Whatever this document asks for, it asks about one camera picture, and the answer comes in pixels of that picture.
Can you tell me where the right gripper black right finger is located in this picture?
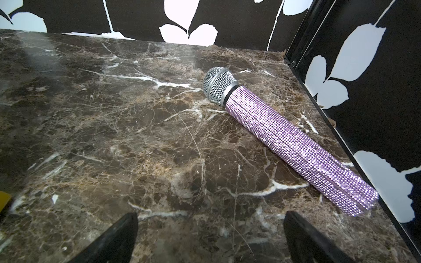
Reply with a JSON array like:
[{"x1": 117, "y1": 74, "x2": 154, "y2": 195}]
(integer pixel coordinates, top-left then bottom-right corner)
[{"x1": 284, "y1": 211, "x2": 354, "y2": 263}]

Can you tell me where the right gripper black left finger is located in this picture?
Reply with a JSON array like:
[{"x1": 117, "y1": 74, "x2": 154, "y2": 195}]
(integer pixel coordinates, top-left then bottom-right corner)
[{"x1": 70, "y1": 213, "x2": 138, "y2": 263}]

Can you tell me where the yellow teal drawer cabinet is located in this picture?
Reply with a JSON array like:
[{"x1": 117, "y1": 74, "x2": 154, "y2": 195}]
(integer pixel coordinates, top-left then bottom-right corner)
[{"x1": 0, "y1": 191, "x2": 13, "y2": 213}]

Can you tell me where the purple rhinestone microphone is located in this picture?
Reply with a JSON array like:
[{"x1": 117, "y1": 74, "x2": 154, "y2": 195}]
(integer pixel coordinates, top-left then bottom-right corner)
[{"x1": 203, "y1": 67, "x2": 379, "y2": 216}]

